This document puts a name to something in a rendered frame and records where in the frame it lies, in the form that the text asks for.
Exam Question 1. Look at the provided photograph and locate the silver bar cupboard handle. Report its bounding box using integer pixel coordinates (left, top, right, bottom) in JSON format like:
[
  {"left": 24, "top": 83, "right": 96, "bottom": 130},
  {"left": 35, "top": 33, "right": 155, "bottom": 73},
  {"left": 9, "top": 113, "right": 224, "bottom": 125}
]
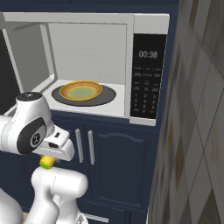
[
  {"left": 74, "top": 128, "right": 85, "bottom": 164},
  {"left": 87, "top": 129, "right": 96, "bottom": 166}
]

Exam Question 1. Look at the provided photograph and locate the navy cupboard above microwave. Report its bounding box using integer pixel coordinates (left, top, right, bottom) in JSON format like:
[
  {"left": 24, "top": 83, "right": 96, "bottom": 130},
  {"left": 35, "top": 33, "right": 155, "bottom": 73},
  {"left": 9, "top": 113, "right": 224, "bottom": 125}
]
[{"left": 0, "top": 0, "right": 180, "bottom": 14}]

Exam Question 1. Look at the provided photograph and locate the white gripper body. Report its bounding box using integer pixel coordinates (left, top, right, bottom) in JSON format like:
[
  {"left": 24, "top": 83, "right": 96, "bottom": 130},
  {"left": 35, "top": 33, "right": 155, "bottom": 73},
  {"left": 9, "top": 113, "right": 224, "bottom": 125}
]
[{"left": 37, "top": 138, "right": 76, "bottom": 162}]

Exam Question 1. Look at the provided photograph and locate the navy drawer front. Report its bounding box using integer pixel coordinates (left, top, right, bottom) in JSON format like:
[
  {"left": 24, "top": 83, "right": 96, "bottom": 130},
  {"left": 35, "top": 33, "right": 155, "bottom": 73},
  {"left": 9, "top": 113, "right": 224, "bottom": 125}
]
[{"left": 76, "top": 199, "right": 149, "bottom": 224}]

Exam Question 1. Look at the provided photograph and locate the dark round microwave turntable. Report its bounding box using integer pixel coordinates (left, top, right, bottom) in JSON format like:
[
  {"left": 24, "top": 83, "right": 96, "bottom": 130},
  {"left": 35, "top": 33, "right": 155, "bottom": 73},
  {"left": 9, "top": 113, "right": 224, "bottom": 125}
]
[{"left": 51, "top": 82, "right": 117, "bottom": 108}]

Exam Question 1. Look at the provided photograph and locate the microwave door with dark glass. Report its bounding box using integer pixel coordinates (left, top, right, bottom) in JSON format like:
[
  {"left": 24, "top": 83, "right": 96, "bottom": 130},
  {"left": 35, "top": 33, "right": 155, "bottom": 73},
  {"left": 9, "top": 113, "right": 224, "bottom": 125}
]
[{"left": 0, "top": 12, "right": 26, "bottom": 116}]

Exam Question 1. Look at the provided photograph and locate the silver bar drawer handle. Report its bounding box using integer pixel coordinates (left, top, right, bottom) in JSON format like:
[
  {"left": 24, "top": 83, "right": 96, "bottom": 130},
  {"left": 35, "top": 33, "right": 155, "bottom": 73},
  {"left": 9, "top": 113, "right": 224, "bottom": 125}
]
[{"left": 82, "top": 213, "right": 110, "bottom": 224}]

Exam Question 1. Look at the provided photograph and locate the yellow corn cob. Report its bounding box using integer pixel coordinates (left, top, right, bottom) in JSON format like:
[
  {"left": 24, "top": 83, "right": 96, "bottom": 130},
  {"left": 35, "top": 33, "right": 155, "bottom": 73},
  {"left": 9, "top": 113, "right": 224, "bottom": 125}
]
[{"left": 39, "top": 155, "right": 57, "bottom": 171}]

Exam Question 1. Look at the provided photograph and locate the yellow plate with green middle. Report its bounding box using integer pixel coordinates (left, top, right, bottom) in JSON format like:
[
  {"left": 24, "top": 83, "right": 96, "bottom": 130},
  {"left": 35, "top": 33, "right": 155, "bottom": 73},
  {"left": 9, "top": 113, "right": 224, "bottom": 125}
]
[{"left": 59, "top": 80, "right": 104, "bottom": 102}]

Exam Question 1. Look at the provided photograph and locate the navy cupboard door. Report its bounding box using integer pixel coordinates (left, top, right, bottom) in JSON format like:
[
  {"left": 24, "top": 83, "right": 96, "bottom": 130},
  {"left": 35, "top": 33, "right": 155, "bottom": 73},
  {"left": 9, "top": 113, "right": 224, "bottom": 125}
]
[
  {"left": 50, "top": 115, "right": 87, "bottom": 203},
  {"left": 83, "top": 122, "right": 160, "bottom": 212}
]

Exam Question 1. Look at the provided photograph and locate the white microwave oven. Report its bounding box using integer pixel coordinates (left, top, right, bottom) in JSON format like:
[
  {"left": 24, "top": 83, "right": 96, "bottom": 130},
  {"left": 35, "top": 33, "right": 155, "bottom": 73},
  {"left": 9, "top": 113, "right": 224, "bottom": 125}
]
[{"left": 0, "top": 11, "right": 171, "bottom": 127}]

